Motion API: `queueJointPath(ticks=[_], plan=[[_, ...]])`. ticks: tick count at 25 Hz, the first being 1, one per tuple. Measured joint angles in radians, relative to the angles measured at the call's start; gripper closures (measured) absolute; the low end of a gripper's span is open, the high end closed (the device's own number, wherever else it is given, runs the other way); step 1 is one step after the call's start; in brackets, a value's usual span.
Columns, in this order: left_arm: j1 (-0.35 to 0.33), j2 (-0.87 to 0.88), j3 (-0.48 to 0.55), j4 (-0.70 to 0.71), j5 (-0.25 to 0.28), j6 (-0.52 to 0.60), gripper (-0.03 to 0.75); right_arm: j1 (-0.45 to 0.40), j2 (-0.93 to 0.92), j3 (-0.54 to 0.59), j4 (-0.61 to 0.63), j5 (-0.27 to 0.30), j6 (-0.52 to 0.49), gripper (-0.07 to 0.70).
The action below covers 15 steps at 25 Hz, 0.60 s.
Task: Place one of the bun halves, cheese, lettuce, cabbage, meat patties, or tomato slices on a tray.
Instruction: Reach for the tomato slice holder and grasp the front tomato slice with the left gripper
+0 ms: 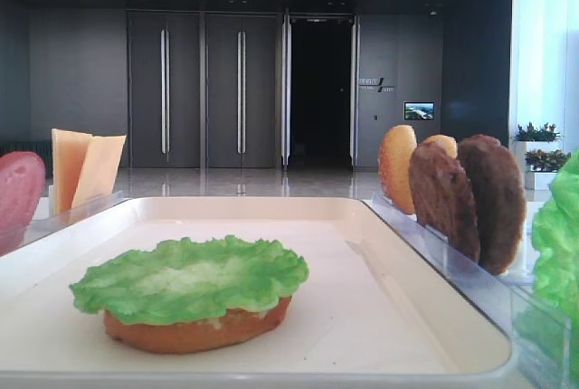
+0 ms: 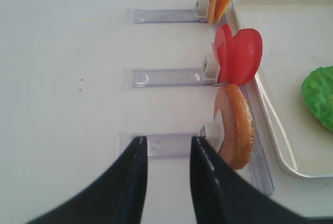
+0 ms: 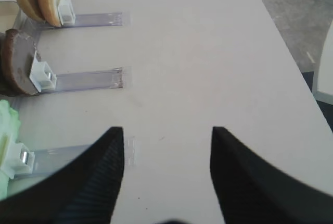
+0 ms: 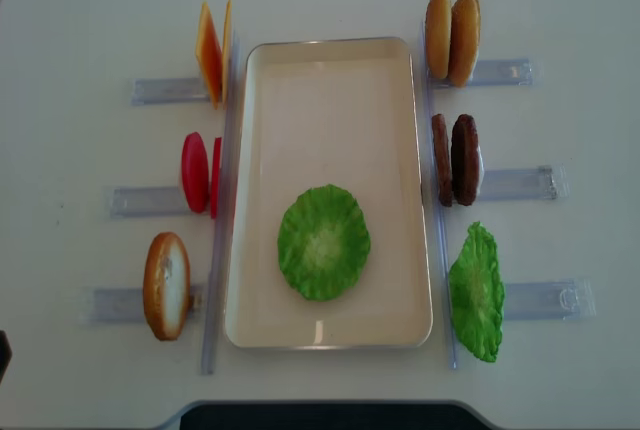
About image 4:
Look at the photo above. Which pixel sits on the red tomato slice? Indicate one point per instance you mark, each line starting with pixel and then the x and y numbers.
pixel 215 176
pixel 194 172

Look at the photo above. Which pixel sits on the green lettuce leaf on tray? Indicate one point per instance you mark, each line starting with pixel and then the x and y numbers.
pixel 323 243

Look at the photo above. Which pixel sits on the left brown meat patty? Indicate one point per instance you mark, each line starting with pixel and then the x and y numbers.
pixel 442 160

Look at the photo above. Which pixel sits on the right dark meat patty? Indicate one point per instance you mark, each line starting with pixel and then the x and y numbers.
pixel 465 160

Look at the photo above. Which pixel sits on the sliced bread with white crumb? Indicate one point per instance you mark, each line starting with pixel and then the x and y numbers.
pixel 166 286

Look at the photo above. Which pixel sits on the left orange cheese slice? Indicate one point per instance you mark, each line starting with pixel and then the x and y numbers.
pixel 209 56

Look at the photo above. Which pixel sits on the orange cheese slice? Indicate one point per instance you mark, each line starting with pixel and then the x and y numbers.
pixel 226 52
pixel 209 56

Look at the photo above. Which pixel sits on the green lettuce leaf upright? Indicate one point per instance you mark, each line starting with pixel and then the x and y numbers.
pixel 477 294

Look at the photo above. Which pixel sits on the right orange cheese slice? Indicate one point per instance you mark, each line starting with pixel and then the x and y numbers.
pixel 226 52

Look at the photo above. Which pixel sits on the cream rectangular tray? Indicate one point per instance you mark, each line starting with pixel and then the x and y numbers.
pixel 338 112

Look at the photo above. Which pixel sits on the clear left rack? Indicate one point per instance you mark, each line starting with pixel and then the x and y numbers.
pixel 118 306

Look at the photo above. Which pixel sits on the clear rack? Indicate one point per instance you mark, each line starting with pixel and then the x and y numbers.
pixel 118 306
pixel 567 299

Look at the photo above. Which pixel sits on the left golden bun slice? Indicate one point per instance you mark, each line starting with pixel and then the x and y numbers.
pixel 438 37

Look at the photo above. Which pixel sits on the golden bun slice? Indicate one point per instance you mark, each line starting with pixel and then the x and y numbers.
pixel 465 40
pixel 438 37

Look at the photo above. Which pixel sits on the right golden bun slice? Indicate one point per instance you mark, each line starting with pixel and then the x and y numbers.
pixel 465 40

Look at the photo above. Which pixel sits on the clear right rack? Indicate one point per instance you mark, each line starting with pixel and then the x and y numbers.
pixel 567 299

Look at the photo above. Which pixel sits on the black base at bottom edge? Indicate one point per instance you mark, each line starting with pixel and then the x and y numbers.
pixel 330 416

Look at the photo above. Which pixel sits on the dark object at left edge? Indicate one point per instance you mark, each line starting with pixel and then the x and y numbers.
pixel 5 354

